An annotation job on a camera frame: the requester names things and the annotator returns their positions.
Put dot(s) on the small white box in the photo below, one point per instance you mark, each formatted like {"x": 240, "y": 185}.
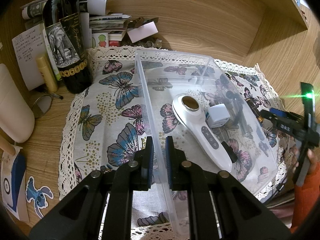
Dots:
{"x": 142, "y": 32}

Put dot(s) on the blue stitch sticker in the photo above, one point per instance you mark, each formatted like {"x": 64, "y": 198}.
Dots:
{"x": 38, "y": 196}

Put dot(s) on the white cylindrical cup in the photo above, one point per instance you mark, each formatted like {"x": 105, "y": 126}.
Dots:
{"x": 17, "y": 118}

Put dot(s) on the white blue card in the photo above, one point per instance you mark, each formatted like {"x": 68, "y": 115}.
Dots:
{"x": 13, "y": 170}

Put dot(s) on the white usb charger cube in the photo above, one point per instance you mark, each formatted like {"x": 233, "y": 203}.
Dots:
{"x": 217, "y": 116}

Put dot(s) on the clear plastic storage bin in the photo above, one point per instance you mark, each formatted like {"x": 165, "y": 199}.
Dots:
{"x": 202, "y": 105}

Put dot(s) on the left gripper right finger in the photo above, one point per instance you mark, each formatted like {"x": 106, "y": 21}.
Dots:
{"x": 219, "y": 207}

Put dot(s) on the stack of books and papers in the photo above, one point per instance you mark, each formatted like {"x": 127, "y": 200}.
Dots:
{"x": 94, "y": 21}

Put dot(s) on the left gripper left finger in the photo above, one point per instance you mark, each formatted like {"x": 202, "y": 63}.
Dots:
{"x": 100, "y": 206}

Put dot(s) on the black gold lipstick tube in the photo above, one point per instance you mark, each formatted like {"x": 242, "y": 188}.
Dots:
{"x": 255, "y": 110}

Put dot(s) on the small black adapter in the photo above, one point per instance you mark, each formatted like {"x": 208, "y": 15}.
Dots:
{"x": 230, "y": 152}

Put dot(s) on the person right hand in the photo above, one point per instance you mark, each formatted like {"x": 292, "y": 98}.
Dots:
{"x": 312, "y": 158}

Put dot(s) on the yellow lip balm tube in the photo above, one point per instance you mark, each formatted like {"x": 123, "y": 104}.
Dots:
{"x": 47, "y": 73}

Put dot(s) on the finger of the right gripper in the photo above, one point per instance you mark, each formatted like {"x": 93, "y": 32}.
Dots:
{"x": 292, "y": 127}
{"x": 284, "y": 114}

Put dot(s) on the white handheld massager device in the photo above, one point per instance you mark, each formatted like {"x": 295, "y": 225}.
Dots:
{"x": 190, "y": 114}

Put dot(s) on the butterfly print lace cloth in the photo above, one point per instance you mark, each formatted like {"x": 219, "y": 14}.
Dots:
{"x": 105, "y": 127}

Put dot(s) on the white paper note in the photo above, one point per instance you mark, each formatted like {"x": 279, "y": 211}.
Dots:
{"x": 27, "y": 47}

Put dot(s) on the dark wine bottle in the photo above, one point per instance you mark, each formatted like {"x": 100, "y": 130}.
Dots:
{"x": 62, "y": 25}

